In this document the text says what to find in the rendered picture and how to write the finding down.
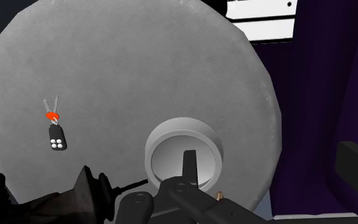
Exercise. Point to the white round bowl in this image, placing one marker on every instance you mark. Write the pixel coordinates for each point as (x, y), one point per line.
(166, 155)

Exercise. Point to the keys with black remote fob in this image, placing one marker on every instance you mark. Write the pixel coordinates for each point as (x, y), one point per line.
(57, 136)

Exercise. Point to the dark purple curtain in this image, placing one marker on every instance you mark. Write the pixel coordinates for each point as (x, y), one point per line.
(315, 108)

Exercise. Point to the small brass-coloured object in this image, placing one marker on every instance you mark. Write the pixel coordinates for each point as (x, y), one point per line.
(219, 195)

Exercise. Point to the round grey table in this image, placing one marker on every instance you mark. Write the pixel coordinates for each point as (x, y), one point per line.
(119, 77)

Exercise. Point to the white chest of drawers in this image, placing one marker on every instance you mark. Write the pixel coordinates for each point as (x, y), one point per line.
(259, 29)

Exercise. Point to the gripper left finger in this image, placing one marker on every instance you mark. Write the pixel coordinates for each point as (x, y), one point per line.
(135, 209)

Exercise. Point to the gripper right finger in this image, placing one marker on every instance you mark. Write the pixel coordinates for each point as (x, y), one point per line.
(189, 167)

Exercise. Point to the black block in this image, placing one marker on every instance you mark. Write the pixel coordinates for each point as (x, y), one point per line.
(357, 167)

